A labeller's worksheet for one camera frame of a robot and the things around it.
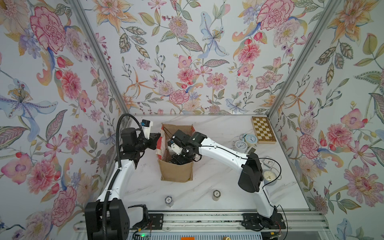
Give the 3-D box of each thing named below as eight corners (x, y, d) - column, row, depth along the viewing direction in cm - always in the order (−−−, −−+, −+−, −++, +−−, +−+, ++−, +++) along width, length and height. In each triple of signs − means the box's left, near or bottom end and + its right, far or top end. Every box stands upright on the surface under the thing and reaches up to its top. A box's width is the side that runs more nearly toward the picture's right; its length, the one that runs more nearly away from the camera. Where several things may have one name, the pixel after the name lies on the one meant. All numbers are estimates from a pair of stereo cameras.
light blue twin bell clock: (245, 147, 102) (246, 145, 100) (242, 135, 108) (242, 133, 106) (258, 147, 102) (259, 145, 100) (254, 135, 108) (255, 133, 106)
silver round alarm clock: (235, 152, 101) (236, 149, 98) (233, 143, 106) (234, 140, 103) (247, 152, 101) (248, 149, 98) (244, 143, 106) (246, 140, 103)
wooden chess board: (257, 143, 107) (259, 140, 104) (249, 119, 122) (250, 115, 119) (275, 143, 107) (277, 141, 104) (265, 119, 122) (266, 116, 119)
